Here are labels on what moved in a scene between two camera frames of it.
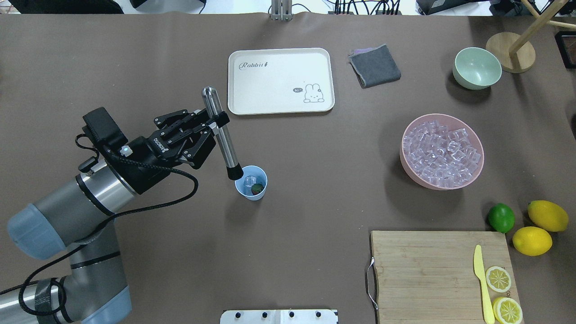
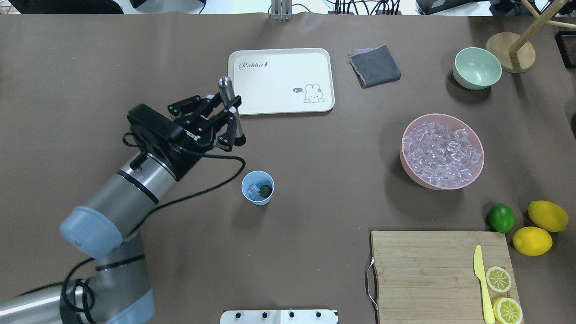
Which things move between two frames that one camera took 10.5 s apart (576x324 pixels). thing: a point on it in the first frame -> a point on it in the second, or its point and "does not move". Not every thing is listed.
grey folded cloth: [374, 66] does not move
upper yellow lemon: [548, 215] does not move
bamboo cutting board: [429, 277] does not move
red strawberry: [256, 188] -> [265, 191]
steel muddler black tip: [212, 106] -> [226, 87]
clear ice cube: [249, 181] -> [253, 190]
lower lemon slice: [507, 310] does not move
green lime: [501, 217] does not move
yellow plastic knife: [477, 264] does not move
